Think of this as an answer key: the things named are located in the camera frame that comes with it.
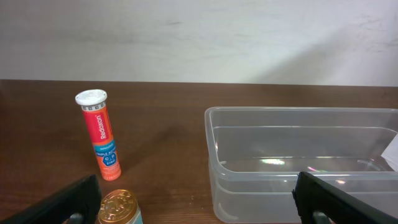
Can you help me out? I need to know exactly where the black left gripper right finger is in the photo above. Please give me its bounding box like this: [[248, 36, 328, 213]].
[[292, 172, 397, 224]]

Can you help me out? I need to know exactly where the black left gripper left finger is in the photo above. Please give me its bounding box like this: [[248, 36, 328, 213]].
[[2, 174, 101, 224]]

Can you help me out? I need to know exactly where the clear plastic container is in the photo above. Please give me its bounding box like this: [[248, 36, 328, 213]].
[[205, 107, 397, 223]]

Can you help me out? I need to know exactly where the gold lid small jar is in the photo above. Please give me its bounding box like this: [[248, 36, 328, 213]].
[[98, 189, 143, 224]]

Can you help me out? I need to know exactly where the orange Redoxon tablet tube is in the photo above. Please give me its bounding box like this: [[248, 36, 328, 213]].
[[75, 89, 121, 181]]

